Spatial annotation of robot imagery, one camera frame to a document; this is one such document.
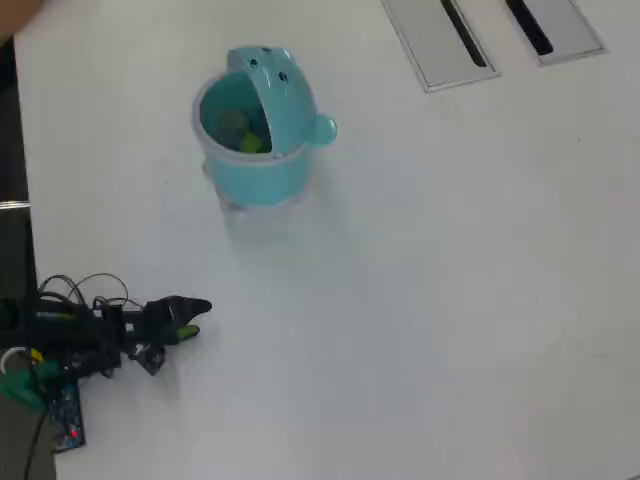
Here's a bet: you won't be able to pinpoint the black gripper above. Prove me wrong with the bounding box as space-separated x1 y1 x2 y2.
122 295 213 351

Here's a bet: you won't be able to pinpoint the black power cable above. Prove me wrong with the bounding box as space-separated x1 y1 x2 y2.
13 399 54 480

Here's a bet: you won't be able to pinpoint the dark furniture panel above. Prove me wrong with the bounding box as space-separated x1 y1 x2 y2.
0 39 39 306

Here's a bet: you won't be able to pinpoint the green table clamp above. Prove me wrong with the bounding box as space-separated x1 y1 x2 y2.
0 359 64 409

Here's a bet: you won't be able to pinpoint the white cable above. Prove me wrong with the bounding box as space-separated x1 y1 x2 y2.
0 348 26 376

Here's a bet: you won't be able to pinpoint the blue circuit board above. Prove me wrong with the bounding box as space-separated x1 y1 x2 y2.
49 383 87 454

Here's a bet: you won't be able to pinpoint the grey metal cable hatch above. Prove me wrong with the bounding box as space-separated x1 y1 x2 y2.
499 0 610 68
380 0 502 95

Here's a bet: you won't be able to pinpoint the green cube block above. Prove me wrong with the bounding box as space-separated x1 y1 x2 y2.
239 130 266 154

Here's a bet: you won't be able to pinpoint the small wrist camera board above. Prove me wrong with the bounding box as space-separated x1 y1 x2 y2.
130 342 167 377

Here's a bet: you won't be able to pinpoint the thin black servo wires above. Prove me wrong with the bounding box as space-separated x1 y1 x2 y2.
72 272 146 311

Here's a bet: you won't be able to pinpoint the teal plastic bin with lid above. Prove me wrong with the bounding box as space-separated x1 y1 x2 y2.
189 45 339 214

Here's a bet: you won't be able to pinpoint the person forearm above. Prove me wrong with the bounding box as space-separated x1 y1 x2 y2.
0 0 49 41

